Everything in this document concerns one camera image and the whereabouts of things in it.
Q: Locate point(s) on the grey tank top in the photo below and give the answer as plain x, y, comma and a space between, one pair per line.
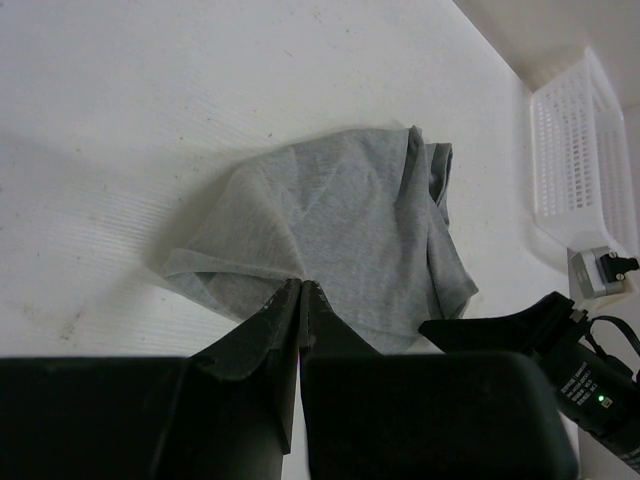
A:
361, 212

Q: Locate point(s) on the white plastic basket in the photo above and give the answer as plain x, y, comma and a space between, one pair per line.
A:
583, 188

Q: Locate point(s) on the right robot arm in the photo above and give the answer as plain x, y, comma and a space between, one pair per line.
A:
594, 389

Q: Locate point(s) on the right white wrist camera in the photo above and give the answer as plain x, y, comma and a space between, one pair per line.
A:
601, 277

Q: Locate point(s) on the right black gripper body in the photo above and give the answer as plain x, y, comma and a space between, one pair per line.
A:
547, 332

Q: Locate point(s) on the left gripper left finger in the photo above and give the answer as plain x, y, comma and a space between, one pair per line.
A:
225, 412

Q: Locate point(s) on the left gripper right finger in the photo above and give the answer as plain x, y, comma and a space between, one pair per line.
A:
483, 415

